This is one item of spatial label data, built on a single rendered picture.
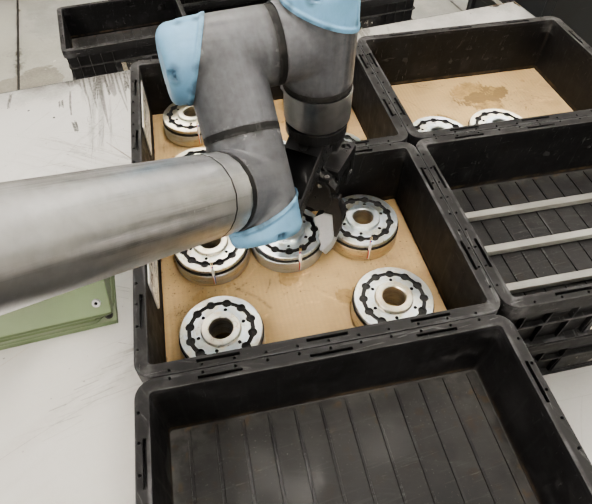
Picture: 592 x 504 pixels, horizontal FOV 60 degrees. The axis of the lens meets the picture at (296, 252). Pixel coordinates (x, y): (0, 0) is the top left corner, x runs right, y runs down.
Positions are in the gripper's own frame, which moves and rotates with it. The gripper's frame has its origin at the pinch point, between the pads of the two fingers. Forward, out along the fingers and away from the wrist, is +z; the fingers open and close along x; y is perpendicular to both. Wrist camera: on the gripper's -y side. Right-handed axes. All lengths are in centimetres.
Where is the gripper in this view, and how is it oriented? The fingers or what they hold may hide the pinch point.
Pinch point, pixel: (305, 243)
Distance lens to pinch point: 72.8
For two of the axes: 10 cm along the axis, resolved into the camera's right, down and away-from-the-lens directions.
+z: 0.0, 6.3, 7.8
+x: -9.0, -3.3, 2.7
